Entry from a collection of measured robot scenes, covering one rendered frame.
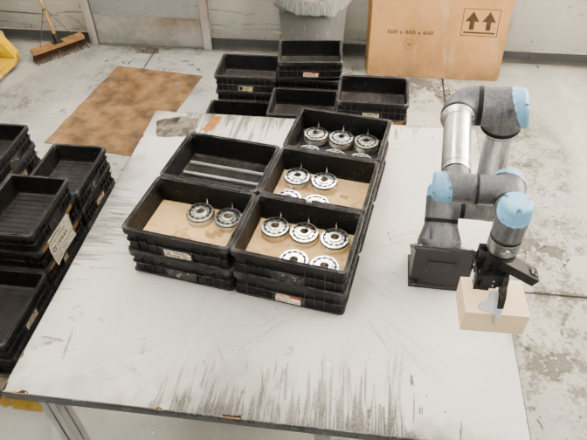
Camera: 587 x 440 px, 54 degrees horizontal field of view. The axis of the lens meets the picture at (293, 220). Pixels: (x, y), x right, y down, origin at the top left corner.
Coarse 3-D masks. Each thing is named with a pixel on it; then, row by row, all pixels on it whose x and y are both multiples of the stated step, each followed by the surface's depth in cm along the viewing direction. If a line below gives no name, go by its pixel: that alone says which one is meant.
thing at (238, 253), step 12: (252, 204) 204; (300, 204) 205; (312, 204) 204; (360, 216) 199; (240, 228) 196; (360, 228) 195; (240, 252) 187; (252, 252) 187; (276, 264) 186; (288, 264) 184; (300, 264) 183; (348, 264) 183; (336, 276) 181
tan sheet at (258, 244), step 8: (256, 232) 208; (320, 232) 208; (256, 240) 205; (264, 240) 205; (288, 240) 205; (352, 240) 204; (248, 248) 202; (256, 248) 202; (264, 248) 202; (272, 248) 202; (280, 248) 202; (288, 248) 202; (296, 248) 202; (304, 248) 202; (312, 248) 202; (320, 248) 202; (312, 256) 199; (336, 256) 199; (344, 256) 199; (344, 264) 196
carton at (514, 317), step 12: (468, 288) 151; (516, 288) 151; (456, 300) 158; (468, 300) 148; (480, 300) 148; (516, 300) 148; (468, 312) 146; (480, 312) 146; (504, 312) 146; (516, 312) 146; (528, 312) 146; (468, 324) 149; (480, 324) 148; (492, 324) 148; (504, 324) 147; (516, 324) 147
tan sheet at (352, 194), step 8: (312, 176) 231; (280, 184) 228; (344, 184) 227; (352, 184) 227; (360, 184) 227; (368, 184) 227; (304, 192) 224; (312, 192) 224; (336, 192) 224; (344, 192) 224; (352, 192) 223; (360, 192) 223; (328, 200) 220; (336, 200) 220; (344, 200) 220; (352, 200) 220; (360, 200) 220; (360, 208) 217
